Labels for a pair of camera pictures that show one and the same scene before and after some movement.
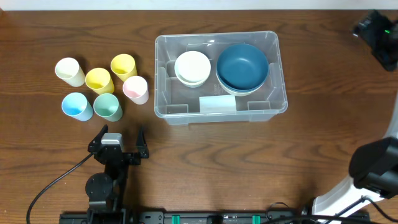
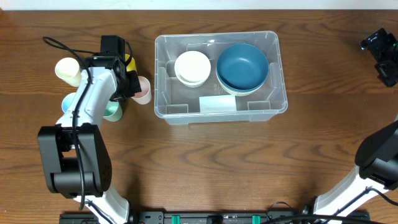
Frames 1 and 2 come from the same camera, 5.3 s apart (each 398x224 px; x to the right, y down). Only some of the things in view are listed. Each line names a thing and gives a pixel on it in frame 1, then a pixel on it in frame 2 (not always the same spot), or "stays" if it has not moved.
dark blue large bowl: (242, 67) stays
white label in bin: (217, 104) stays
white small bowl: (192, 66) stays
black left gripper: (125, 156) → (134, 84)
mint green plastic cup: (107, 106) stays
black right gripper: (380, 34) → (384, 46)
